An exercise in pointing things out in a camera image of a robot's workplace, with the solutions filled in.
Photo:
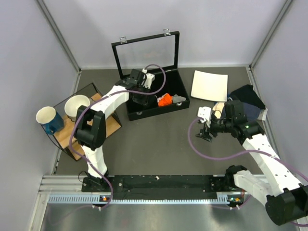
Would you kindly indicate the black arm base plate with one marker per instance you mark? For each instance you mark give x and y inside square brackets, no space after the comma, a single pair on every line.
[167,186]

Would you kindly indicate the black underwear in pile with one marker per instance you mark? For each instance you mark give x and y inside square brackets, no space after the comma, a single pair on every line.
[246,94]

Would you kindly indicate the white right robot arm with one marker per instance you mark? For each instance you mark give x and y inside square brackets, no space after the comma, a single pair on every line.
[283,195]

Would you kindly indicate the black underwear beige waistband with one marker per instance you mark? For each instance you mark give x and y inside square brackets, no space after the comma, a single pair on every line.
[152,101]

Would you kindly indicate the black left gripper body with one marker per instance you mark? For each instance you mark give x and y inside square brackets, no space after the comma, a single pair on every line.
[138,98]

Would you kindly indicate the white ceramic bowl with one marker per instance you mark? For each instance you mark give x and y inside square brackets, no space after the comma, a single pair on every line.
[74,104]

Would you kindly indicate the white cloth in pile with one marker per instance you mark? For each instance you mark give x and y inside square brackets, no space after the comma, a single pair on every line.
[263,114]

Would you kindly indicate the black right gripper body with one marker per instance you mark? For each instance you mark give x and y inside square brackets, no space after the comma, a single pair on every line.
[217,125]

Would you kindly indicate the grey rolled underwear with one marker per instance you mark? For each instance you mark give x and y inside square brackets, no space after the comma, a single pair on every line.
[178,99]

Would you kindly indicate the beige cloth in pile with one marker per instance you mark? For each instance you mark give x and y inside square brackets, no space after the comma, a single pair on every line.
[218,108]

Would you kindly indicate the navy blue underwear in pile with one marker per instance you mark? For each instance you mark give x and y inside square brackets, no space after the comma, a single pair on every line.
[251,110]

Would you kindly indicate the grey slotted cable duct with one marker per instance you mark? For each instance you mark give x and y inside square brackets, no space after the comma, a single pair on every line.
[221,199]

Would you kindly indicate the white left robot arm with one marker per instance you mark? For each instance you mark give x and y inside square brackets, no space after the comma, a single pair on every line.
[91,129]

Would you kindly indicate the orange rolled underwear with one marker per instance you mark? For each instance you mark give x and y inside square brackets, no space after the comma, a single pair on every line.
[165,100]

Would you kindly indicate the white square plate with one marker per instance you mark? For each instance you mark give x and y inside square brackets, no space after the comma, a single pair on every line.
[209,87]

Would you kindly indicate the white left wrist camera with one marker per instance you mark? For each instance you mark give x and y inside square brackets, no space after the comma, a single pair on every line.
[147,79]

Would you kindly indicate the black glass-lid storage box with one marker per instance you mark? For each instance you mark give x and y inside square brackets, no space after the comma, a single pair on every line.
[159,55]

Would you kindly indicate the blue mug white inside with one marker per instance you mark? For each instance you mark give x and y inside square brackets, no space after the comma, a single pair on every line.
[50,119]

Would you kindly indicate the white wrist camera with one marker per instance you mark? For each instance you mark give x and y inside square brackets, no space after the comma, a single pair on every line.
[204,114]
[147,79]

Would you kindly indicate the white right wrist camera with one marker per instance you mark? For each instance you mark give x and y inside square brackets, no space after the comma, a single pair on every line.
[204,114]

